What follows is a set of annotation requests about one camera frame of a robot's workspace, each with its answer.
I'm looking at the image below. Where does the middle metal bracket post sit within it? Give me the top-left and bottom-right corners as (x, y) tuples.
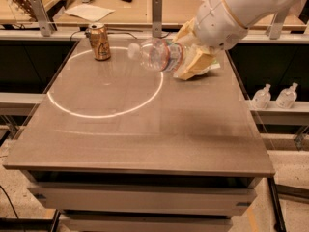
(152, 0), (162, 38)

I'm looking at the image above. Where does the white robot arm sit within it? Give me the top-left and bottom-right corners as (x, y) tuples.
(173, 0), (297, 80)

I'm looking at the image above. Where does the white paper sheet left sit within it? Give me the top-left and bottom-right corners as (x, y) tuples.
(65, 4), (114, 22)

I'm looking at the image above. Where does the clear sanitizer bottle right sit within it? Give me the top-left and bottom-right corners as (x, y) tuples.
(276, 82), (298, 109)

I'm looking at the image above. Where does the clear sanitizer bottle left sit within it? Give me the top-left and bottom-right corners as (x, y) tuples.
(251, 84), (271, 109)

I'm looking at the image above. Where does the clear plastic water bottle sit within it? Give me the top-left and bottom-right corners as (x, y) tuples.
(127, 38), (195, 73)

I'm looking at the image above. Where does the gold soda can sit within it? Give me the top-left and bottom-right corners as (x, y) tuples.
(86, 23), (111, 61)

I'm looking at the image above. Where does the white drawer cabinet under table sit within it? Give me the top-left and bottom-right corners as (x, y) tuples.
(29, 182), (257, 232)

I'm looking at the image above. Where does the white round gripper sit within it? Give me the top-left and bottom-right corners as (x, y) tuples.
(173, 0), (248, 80)

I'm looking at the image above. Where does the green chip bag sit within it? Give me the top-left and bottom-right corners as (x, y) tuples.
(200, 61), (220, 75)

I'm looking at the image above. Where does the black floor cable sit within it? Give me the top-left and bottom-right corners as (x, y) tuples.
(0, 184), (21, 220)

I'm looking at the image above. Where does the black cable on rail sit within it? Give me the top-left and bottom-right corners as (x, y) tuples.
(70, 27), (171, 42)

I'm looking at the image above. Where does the metal bracket post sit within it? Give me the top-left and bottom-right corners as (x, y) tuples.
(267, 9), (289, 40)
(29, 0), (54, 37)
(152, 0), (162, 38)

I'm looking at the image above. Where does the clear sanitizer bottle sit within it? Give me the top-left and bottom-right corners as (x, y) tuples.
(251, 84), (271, 109)
(276, 82), (298, 109)

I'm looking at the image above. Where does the right metal bracket post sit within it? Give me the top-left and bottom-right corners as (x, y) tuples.
(267, 9), (289, 40)

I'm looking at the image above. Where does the left metal bracket post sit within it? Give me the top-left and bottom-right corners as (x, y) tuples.
(29, 0), (54, 37)

